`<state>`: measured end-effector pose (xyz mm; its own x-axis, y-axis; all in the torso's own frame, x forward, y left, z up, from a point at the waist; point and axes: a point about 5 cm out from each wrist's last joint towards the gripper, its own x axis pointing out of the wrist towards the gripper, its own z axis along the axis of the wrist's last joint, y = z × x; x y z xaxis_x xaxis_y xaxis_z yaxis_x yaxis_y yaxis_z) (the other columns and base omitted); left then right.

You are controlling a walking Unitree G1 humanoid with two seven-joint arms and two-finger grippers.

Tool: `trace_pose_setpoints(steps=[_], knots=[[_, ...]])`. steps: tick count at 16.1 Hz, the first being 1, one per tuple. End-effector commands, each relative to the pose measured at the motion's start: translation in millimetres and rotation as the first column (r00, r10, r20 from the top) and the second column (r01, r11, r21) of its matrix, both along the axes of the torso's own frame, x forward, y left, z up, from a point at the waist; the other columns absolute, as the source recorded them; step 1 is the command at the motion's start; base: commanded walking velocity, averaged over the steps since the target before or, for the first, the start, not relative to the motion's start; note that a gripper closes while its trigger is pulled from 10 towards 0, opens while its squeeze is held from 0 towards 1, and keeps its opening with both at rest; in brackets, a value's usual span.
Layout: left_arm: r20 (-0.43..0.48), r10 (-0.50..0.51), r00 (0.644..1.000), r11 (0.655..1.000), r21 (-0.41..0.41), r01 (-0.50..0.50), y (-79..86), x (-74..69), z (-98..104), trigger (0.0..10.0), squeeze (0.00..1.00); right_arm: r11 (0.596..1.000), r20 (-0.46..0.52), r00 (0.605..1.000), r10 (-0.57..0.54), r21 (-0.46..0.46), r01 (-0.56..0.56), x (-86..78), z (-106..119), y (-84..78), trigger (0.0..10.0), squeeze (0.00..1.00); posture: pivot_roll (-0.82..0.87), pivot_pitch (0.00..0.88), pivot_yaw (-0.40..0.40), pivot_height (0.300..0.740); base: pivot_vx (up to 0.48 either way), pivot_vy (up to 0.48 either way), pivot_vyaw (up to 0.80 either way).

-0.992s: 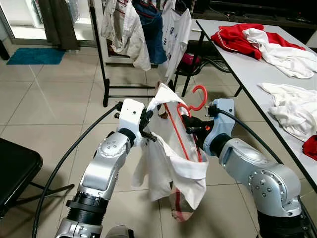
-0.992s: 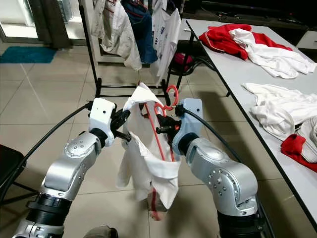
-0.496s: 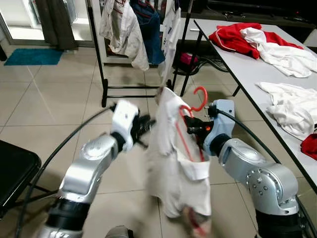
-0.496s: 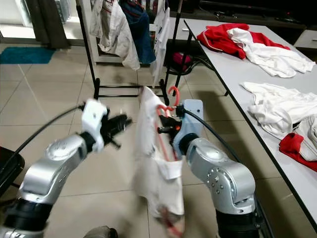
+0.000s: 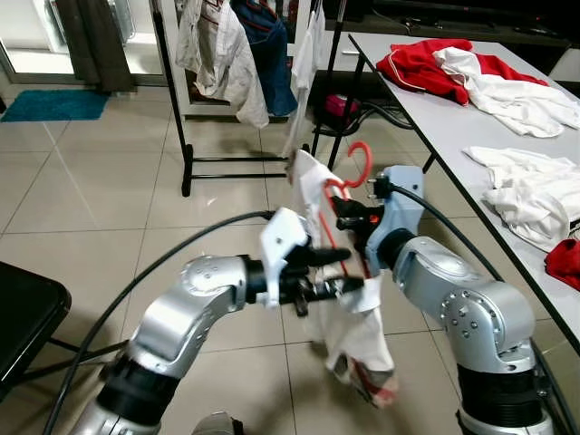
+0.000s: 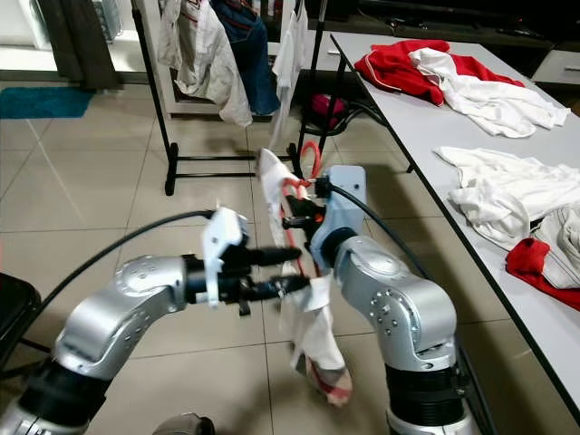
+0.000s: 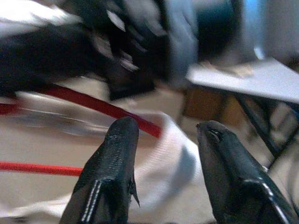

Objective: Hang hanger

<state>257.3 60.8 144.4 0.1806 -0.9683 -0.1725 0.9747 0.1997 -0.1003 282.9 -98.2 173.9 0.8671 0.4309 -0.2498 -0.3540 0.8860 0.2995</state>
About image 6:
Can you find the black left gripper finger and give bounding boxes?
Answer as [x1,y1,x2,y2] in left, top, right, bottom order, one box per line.
[246,276,313,306]
[246,246,303,271]

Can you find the red plastic hanger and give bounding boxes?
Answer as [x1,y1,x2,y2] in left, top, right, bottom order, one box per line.
[281,140,327,277]

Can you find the cream white garment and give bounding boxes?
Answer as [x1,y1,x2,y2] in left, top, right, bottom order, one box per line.
[258,148,354,407]

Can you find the magenta bag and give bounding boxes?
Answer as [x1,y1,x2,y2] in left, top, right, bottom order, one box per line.
[310,93,347,123]

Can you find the white folding table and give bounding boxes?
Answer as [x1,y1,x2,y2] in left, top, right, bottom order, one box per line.
[329,32,580,427]

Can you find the grey robot leg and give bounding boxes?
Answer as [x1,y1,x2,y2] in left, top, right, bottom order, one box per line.
[152,412,217,435]

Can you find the blue jeans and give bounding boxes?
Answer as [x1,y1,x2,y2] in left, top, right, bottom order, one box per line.
[211,0,282,117]

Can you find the red garment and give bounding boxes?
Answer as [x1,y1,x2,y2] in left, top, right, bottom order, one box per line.
[353,38,527,107]
[505,237,580,314]

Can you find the beige shirt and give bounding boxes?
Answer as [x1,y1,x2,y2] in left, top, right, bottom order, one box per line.
[156,0,253,128]

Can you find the grey white garment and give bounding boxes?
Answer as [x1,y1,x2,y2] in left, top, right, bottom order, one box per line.
[533,204,580,291]

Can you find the teal floor mat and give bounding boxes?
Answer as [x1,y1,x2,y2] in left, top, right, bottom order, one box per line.
[0,86,96,121]

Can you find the grey curtain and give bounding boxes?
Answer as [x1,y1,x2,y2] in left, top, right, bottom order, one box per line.
[36,0,110,87]

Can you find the white low tv stand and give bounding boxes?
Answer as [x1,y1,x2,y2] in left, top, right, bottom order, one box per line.
[533,50,580,87]

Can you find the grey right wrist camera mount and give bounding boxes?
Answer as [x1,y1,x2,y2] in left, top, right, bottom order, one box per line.
[313,165,368,266]

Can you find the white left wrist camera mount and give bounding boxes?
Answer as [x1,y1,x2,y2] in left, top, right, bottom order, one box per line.
[201,207,250,307]

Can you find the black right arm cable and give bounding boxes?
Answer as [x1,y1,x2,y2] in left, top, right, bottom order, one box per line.
[322,181,499,435]

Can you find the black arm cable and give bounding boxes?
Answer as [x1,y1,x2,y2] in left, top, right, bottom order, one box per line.
[322,181,499,435]
[18,210,218,363]

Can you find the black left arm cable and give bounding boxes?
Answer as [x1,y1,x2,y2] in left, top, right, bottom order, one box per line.
[18,210,218,363]

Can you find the black rack with chrome rail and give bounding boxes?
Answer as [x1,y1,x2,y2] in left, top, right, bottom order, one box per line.
[131,0,345,196]

